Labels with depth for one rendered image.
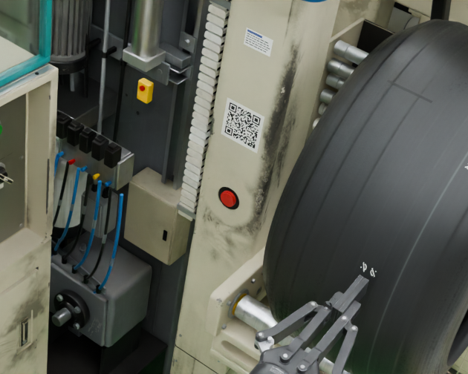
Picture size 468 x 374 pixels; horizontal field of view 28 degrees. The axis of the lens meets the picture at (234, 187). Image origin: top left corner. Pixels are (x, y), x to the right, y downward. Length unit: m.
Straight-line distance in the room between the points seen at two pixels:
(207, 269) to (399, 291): 0.59
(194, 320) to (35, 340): 0.32
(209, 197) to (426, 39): 0.51
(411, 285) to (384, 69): 0.31
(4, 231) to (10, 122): 0.24
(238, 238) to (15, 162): 0.41
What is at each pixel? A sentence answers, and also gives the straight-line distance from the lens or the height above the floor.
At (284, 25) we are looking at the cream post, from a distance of 1.42.
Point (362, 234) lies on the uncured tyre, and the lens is 1.27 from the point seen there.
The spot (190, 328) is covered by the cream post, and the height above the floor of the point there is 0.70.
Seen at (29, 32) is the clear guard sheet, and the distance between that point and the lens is 1.50.
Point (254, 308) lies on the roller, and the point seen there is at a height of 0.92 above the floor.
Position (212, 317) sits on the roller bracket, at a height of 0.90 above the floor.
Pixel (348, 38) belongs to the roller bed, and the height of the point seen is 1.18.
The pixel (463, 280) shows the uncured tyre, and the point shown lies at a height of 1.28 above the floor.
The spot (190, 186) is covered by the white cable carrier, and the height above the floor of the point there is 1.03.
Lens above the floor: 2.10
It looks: 39 degrees down
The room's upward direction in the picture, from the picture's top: 11 degrees clockwise
